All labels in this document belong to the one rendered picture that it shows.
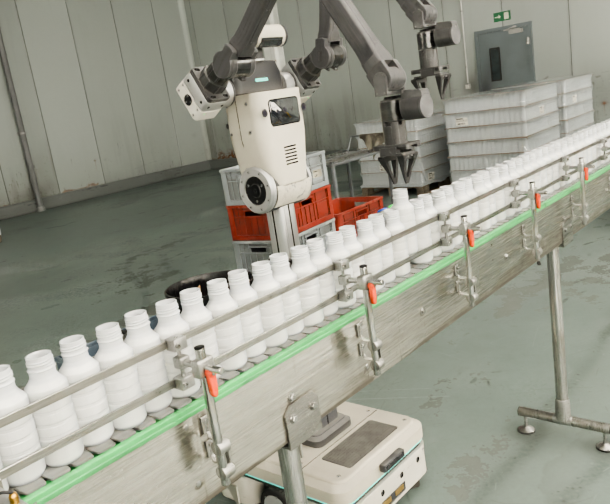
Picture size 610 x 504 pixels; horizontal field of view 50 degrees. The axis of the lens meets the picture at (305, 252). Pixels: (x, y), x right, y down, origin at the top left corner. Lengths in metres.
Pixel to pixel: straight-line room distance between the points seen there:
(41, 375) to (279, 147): 1.33
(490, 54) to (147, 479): 11.56
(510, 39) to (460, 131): 4.21
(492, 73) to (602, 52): 1.81
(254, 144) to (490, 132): 6.09
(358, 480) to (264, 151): 1.10
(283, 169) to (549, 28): 10.06
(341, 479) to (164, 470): 1.18
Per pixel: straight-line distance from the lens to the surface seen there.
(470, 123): 8.15
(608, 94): 11.74
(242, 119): 2.16
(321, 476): 2.28
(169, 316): 1.12
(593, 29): 11.77
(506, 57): 12.22
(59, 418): 1.03
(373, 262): 1.53
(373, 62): 1.64
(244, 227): 4.03
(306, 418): 1.35
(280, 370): 1.28
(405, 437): 2.47
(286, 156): 2.18
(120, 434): 1.10
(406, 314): 1.61
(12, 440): 1.01
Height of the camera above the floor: 1.46
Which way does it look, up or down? 13 degrees down
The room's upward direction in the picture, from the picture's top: 9 degrees counter-clockwise
